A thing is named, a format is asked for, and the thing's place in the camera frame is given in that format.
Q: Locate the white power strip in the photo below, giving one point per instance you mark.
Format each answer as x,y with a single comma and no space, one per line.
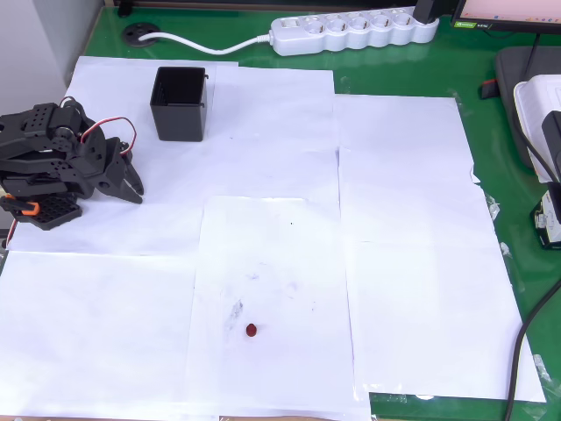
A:
350,35

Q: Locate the black device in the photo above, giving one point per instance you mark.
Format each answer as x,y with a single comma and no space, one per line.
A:
553,131

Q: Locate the black orange table clamp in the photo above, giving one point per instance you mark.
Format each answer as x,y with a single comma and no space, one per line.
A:
30,209

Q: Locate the black computer monitor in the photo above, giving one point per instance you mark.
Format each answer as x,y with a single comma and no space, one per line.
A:
508,9

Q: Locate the small red black item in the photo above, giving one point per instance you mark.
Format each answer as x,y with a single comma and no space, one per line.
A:
488,90

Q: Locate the white foam container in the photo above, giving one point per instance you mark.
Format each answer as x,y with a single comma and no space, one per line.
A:
539,101

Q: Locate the black plug adapter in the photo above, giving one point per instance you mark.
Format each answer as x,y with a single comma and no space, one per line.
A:
426,11

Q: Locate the black desk clamp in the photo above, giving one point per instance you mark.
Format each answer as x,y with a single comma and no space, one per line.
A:
125,9

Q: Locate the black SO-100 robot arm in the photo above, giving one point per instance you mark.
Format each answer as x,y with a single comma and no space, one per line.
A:
26,166

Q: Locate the black square cup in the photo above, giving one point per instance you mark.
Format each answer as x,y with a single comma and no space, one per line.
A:
179,118

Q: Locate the dark grey pad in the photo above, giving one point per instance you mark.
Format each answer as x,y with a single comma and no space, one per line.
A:
513,66

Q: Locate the small red object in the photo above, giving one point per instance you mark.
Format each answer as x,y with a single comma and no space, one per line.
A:
251,330

